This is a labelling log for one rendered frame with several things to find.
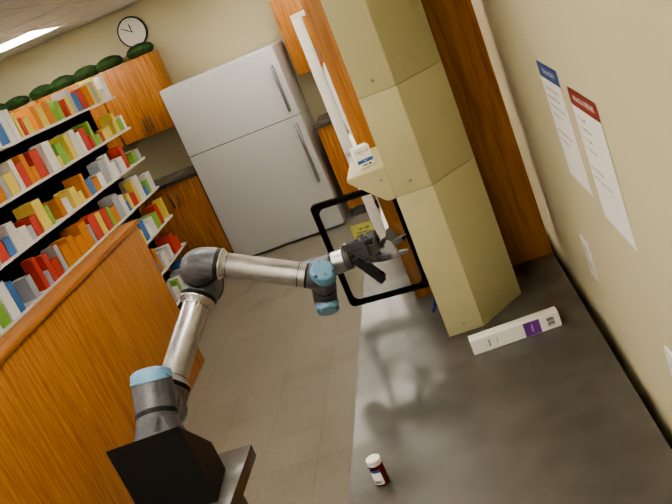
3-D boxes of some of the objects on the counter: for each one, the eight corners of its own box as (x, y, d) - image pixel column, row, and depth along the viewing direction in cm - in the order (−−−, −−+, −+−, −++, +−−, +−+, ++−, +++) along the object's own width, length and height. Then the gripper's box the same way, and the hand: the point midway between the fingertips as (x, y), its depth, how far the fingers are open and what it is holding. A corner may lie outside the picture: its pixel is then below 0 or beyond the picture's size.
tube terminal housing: (512, 272, 259) (437, 54, 236) (529, 311, 229) (445, 66, 206) (442, 295, 263) (361, 84, 240) (449, 337, 233) (358, 100, 210)
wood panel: (550, 249, 264) (412, -176, 222) (552, 252, 261) (413, -178, 219) (416, 294, 272) (259, -106, 231) (416, 298, 269) (257, -107, 228)
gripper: (339, 255, 232) (401, 233, 229) (342, 235, 250) (400, 214, 247) (349, 279, 235) (411, 258, 231) (352, 258, 253) (409, 238, 249)
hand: (408, 244), depth 240 cm, fingers open, 14 cm apart
